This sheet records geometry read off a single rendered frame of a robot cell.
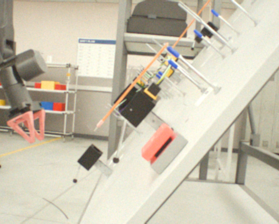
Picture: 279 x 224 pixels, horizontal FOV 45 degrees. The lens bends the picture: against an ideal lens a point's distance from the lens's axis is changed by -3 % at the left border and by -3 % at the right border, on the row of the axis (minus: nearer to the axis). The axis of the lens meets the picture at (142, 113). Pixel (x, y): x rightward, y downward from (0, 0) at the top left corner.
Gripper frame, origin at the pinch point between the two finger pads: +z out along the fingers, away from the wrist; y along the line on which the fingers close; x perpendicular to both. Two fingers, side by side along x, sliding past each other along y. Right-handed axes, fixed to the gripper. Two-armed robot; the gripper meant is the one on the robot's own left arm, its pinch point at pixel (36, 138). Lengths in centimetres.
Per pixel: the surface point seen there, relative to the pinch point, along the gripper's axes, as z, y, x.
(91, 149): 8.8, 11.0, -8.8
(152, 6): -41, 86, -41
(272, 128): 145, 675, -164
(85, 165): 12.1, 10.7, -5.3
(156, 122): 8.4, -19.5, -33.1
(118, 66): -20, 76, -15
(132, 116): 5.4, -21.0, -29.8
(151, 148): 10, -40, -34
